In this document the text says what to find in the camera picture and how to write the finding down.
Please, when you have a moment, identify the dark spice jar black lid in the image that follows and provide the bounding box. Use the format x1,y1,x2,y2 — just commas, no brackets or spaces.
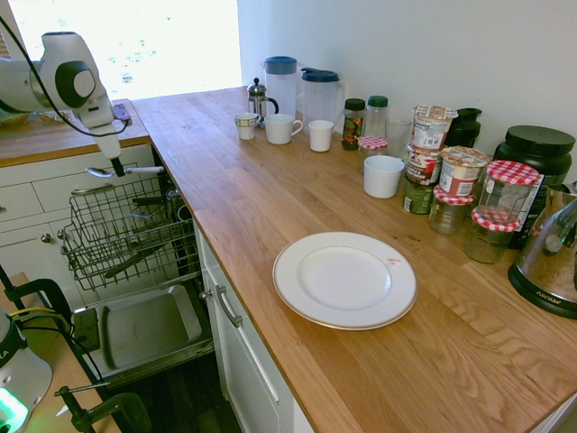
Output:
340,97,367,152

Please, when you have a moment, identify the dark long utensil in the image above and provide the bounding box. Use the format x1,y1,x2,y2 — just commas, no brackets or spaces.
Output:
104,251,153,280

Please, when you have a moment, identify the clear pitcher dark lid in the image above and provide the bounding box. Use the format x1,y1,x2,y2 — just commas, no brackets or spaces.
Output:
300,67,346,133

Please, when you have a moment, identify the wire dishwasher rack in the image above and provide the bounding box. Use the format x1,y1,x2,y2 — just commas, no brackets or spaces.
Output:
60,174,202,295

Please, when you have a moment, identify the glass French press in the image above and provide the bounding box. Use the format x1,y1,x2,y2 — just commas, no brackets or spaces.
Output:
246,77,280,130

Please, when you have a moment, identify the tall pitcher blue lid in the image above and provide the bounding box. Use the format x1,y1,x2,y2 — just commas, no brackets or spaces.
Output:
262,55,299,124

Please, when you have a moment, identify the white mug with handle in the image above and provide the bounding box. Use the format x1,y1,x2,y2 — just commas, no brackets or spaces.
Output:
262,113,305,146

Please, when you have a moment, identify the faceted jar checked lid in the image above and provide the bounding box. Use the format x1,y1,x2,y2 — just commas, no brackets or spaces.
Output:
463,208,522,265

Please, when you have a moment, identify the white plate gold rim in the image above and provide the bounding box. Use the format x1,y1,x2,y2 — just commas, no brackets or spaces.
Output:
271,231,419,332

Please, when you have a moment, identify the metal spoon white handle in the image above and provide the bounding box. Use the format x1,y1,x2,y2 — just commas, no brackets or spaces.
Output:
85,165,166,180

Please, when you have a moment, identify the open dishwasher door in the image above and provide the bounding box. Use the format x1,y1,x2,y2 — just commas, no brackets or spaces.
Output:
70,283,215,387

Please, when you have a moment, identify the black shaker bottle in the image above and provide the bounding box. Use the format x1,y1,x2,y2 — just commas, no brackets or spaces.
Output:
445,106,484,150

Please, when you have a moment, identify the green lid food container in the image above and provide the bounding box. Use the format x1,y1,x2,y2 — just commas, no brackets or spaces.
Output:
0,109,32,128

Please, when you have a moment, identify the large jar checked lid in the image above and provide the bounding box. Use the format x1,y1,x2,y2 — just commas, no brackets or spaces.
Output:
475,159,541,226

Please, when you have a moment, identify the metal cabinet bar handle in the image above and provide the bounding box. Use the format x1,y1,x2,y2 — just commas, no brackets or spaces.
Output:
213,285,245,329

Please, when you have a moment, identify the patterned ceramic cup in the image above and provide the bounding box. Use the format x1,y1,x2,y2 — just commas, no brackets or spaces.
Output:
233,112,261,142

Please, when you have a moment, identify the white ceramic ramekin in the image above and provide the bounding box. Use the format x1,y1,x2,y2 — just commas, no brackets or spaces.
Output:
362,154,407,200

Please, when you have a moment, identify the yellow cable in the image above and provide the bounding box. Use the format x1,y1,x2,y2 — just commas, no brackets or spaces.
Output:
7,307,69,327

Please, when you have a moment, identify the white drawer cabinet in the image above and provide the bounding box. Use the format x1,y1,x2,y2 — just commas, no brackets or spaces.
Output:
0,143,169,309

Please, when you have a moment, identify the small jar checked lid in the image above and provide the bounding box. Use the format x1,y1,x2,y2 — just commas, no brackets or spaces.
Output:
357,135,389,176

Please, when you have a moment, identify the green oatmeal cup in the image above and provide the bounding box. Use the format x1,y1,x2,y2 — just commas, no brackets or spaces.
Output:
401,174,436,216

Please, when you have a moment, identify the oatmeal cup white label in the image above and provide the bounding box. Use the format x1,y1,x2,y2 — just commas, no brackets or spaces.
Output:
411,104,460,152

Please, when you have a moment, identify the clear glass tumbler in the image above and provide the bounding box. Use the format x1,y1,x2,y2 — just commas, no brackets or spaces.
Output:
384,116,414,160

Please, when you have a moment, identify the clear spice jar green lid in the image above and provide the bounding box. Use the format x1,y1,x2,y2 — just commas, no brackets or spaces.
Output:
365,95,389,139

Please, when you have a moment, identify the stainless electric kettle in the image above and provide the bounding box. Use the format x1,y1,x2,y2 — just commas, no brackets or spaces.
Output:
507,180,577,321

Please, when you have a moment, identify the brown oatmeal cup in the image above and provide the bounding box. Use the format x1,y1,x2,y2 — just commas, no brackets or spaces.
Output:
405,143,444,188

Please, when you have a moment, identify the dark green C-clamp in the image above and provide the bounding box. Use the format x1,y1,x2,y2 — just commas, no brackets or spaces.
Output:
0,264,76,336
53,382,153,433

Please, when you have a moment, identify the metal drawer handle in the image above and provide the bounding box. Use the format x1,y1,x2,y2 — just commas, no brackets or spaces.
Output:
69,181,115,197

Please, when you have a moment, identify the white cabinet under counter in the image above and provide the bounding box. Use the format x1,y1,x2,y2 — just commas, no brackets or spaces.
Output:
193,224,316,433

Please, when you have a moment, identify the large black powder tub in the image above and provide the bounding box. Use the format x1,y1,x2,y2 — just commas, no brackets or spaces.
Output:
492,124,577,252

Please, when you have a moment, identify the white ribbed cup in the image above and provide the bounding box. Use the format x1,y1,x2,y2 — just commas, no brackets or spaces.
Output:
307,119,336,153

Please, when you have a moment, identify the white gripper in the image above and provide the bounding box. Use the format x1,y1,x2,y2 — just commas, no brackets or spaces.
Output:
91,129,127,179

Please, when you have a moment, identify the glass jar checked lid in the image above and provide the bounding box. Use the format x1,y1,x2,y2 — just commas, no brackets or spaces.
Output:
427,184,477,237

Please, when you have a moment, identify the wooden robot mounting board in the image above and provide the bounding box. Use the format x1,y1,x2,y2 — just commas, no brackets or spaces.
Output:
0,272,119,433

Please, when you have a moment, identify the red oatmeal cup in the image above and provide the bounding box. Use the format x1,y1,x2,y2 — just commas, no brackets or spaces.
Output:
437,144,490,198

